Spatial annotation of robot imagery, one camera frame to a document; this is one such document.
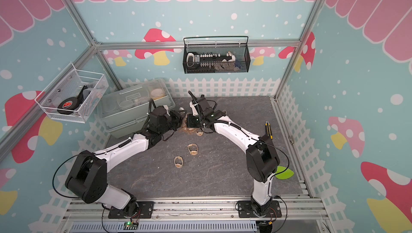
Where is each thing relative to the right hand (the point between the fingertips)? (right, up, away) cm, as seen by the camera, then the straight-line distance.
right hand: (185, 121), depth 84 cm
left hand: (+2, +4, 0) cm, 4 cm away
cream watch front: (-4, -24, +2) cm, 24 cm away
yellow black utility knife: (+50, -6, +18) cm, 54 cm away
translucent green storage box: (-34, +6, +3) cm, 35 cm away
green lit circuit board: (-23, -47, -12) cm, 54 cm away
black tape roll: (-47, +8, -16) cm, 51 cm away
